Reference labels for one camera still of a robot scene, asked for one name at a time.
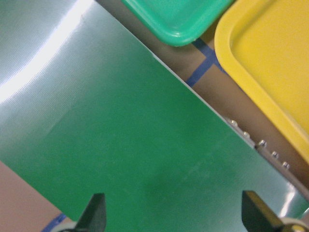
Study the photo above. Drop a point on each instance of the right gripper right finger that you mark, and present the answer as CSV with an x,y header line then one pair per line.
x,y
256,216

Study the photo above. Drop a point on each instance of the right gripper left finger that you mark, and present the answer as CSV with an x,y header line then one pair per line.
x,y
93,218

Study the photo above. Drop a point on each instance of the green conveyor belt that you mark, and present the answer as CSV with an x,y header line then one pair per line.
x,y
85,107

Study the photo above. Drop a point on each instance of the yellow plastic tray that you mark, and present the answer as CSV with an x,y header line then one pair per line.
x,y
263,45

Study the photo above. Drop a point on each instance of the green plastic tray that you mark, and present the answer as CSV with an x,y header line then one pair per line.
x,y
177,22

